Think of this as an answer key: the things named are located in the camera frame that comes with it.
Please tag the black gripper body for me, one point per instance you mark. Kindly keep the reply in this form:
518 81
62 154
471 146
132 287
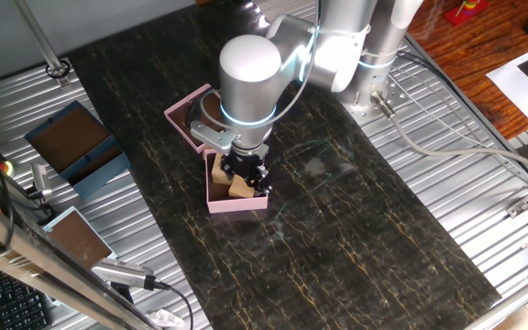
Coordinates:
248 165

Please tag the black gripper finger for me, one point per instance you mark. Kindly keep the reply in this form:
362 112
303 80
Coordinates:
263 182
227 171

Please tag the large wooden cube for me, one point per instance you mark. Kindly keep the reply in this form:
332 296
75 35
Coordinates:
241 190
218 176

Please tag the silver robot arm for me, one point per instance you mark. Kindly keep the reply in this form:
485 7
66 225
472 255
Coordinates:
250 82

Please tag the deep pink gift box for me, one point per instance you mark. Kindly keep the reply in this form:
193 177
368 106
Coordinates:
236 205

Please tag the shallow pink box lid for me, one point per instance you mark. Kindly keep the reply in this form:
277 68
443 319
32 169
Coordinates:
179 120

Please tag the dark blue cardboard box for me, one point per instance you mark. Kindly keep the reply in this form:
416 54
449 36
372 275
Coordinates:
67 137
103 176

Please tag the light blue cardboard box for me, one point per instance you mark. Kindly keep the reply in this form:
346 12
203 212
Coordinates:
78 238

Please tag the dark marble pattern mat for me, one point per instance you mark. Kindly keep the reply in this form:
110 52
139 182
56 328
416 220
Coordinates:
337 229

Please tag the crumpled white tissue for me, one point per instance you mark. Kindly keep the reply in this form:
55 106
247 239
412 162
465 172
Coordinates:
165 319

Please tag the red round button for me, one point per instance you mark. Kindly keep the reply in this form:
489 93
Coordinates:
8 168

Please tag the metal pole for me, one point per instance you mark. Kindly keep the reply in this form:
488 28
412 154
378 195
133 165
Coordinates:
39 41

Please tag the black keyboard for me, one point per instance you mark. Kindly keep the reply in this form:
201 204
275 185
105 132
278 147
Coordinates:
12 307

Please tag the paper with marker print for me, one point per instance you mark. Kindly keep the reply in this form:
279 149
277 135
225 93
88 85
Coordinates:
509 80

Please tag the silver camera on stand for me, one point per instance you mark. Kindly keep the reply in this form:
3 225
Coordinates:
122 272

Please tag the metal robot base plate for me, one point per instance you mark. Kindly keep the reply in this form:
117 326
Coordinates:
403 94

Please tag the small silver side camera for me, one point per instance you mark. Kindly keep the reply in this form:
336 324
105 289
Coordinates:
40 176

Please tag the aluminium frame beam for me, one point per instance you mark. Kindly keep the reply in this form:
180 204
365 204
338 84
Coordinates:
39 261

